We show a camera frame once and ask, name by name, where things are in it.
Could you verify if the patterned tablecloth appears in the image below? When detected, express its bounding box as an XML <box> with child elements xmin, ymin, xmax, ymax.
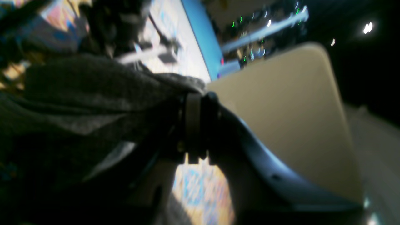
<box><xmin>1</xmin><ymin>0</ymin><xmax>234</xmax><ymax>225</ymax></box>

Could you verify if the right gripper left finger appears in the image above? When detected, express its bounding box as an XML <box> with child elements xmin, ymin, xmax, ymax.
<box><xmin>76</xmin><ymin>93</ymin><xmax>202</xmax><ymax>225</ymax></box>

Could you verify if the grey t-shirt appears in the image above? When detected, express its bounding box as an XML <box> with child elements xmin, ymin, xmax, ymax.
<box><xmin>1</xmin><ymin>54</ymin><xmax>206</xmax><ymax>225</ymax></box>

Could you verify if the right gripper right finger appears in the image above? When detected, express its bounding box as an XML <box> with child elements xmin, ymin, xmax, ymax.
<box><xmin>201</xmin><ymin>92</ymin><xmax>366</xmax><ymax>225</ymax></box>

